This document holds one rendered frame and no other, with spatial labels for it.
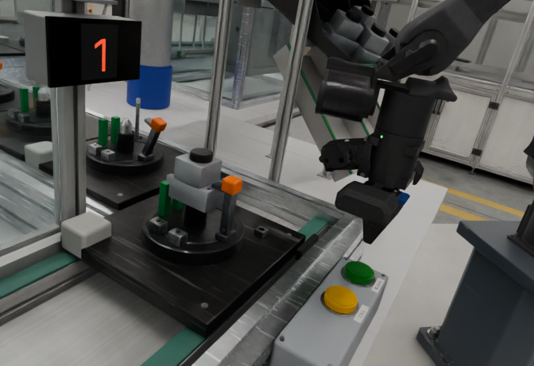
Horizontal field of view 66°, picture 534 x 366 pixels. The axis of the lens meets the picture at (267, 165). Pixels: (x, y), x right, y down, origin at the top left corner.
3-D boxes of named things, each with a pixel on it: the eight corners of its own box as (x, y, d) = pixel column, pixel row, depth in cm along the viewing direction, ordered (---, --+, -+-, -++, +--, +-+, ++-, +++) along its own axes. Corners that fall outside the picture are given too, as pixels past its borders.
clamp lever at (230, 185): (236, 230, 55) (243, 179, 52) (227, 236, 53) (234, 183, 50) (214, 221, 56) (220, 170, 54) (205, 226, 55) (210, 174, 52)
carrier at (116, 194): (214, 173, 83) (221, 113, 78) (118, 215, 63) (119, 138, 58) (129, 139, 93) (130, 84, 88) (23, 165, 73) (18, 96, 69)
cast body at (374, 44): (373, 71, 79) (396, 40, 75) (354, 64, 77) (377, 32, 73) (357, 49, 85) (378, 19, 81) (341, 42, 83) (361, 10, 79)
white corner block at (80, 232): (112, 248, 55) (113, 221, 54) (83, 263, 52) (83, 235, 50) (89, 234, 57) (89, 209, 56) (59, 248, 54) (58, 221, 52)
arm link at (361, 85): (439, 31, 48) (336, 13, 49) (454, 34, 40) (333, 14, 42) (411, 125, 52) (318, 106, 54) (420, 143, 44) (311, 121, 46)
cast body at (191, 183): (225, 202, 56) (231, 155, 54) (205, 213, 53) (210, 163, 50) (178, 182, 60) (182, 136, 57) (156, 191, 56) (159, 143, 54)
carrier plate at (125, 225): (303, 246, 63) (306, 234, 62) (205, 339, 43) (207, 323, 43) (183, 192, 73) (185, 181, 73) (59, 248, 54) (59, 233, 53)
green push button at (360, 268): (374, 280, 58) (378, 268, 57) (365, 294, 54) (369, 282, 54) (347, 267, 59) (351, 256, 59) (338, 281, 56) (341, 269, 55)
